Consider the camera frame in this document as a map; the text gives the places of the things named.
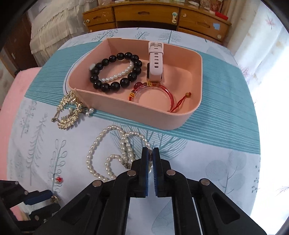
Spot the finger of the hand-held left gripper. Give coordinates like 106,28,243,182
14,203,61,230
0,180,53,206

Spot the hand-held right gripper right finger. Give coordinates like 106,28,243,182
153,147,267,235

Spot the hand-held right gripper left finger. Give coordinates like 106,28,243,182
37,147,152,235

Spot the long white pearl necklace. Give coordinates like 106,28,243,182
86,125,153,182

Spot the pink plastic jewelry box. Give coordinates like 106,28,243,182
62,37,203,131

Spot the leaf printed bed sheet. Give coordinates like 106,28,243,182
6,27,263,235

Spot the pink blanket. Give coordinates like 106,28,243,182
0,67,44,181

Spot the dark wooden cabinet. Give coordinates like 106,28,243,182
0,14,38,78

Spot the wooden dresser with drawers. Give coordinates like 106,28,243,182
82,4,232,45

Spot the white lace cloth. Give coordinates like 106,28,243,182
29,0,109,67

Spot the white floral curtain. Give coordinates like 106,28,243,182
226,0,289,226

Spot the gold chain with pearls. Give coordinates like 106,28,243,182
51,90,95,130

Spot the red bangle with cord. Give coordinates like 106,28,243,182
129,82,192,113

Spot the black bead bracelet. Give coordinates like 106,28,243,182
90,52,143,93

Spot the small white pearl bracelet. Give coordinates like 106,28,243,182
100,61,134,83

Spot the pink strap smart watch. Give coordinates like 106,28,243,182
146,41,163,84

